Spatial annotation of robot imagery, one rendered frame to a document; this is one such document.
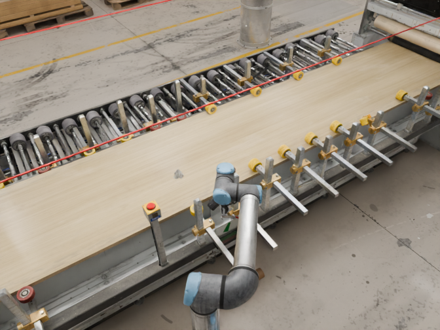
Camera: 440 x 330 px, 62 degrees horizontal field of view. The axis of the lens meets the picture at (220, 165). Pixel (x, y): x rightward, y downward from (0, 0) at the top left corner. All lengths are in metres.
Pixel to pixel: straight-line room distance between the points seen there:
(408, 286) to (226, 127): 1.85
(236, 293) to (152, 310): 1.66
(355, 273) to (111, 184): 1.98
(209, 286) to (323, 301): 1.76
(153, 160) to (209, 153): 0.39
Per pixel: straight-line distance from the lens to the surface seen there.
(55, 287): 2.39
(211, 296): 1.33
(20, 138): 3.23
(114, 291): 2.25
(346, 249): 3.29
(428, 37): 4.11
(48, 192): 2.59
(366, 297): 3.11
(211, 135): 2.73
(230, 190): 1.74
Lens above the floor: 2.62
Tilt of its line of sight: 44 degrees down
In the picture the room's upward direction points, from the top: 1 degrees counter-clockwise
